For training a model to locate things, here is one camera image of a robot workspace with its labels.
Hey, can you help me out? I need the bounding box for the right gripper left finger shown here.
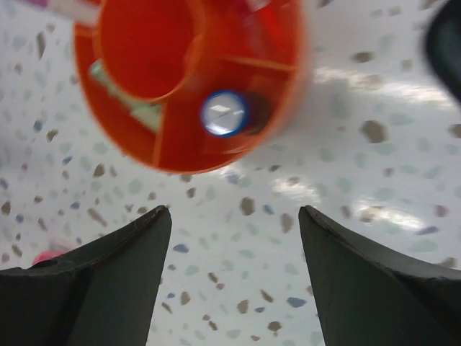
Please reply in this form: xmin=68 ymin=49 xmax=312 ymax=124
xmin=1 ymin=206 xmax=171 ymax=345

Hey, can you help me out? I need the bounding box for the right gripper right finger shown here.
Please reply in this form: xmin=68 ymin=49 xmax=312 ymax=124
xmin=298 ymin=205 xmax=460 ymax=345

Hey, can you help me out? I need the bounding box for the pink capped glitter tube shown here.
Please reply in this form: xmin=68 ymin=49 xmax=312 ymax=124
xmin=32 ymin=238 xmax=76 ymax=266

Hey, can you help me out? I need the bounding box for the green correction tape pen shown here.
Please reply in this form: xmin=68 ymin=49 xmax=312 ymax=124
xmin=88 ymin=60 xmax=162 ymax=133

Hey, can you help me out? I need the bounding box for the blue grey glue stick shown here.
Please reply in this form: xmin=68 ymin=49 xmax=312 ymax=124
xmin=200 ymin=89 xmax=272 ymax=138

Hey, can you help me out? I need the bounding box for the orange round organizer container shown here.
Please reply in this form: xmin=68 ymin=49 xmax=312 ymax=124
xmin=73 ymin=1 xmax=310 ymax=174

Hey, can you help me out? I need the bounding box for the blue black pencil pouch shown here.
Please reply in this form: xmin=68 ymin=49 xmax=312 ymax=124
xmin=424 ymin=0 xmax=460 ymax=104

